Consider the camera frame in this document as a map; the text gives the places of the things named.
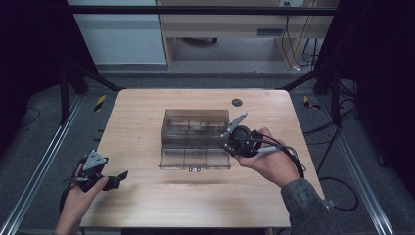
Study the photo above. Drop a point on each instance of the black horizontal frame bar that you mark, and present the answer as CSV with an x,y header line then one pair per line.
x,y
195,10

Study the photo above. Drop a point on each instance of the clear grey drawer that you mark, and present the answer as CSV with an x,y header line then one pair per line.
x,y
195,158

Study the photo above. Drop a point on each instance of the dark round table grommet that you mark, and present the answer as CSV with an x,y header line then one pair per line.
x,y
237,102

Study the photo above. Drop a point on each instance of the person's right hand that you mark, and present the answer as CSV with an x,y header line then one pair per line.
x,y
274,166

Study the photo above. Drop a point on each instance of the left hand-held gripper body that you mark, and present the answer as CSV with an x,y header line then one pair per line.
x,y
94,163

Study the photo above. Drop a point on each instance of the black curtain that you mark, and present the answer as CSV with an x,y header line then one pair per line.
x,y
29,49
381,65

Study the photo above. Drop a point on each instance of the black metal stand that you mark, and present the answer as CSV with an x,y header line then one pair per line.
x,y
335,94
64,94

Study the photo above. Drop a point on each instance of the clear grey drawer box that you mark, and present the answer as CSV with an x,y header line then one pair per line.
x,y
192,127

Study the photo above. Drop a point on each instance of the person's left hand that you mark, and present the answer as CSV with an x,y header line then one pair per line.
x,y
76,204

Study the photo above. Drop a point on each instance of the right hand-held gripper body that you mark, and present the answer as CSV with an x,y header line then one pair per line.
x,y
243,135

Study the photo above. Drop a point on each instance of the white cabinet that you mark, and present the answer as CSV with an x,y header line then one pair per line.
x,y
120,36

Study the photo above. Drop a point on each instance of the aluminium floor rail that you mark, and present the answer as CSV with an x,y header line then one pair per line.
x,y
42,166
359,169

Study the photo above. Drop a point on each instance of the light wooden desk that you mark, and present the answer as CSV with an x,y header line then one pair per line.
x,y
228,26

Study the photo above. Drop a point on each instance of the grey tape tab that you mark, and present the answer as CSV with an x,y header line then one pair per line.
x,y
330,203

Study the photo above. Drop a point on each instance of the yellow black striped tape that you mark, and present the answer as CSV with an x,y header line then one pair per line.
x,y
310,103
100,103

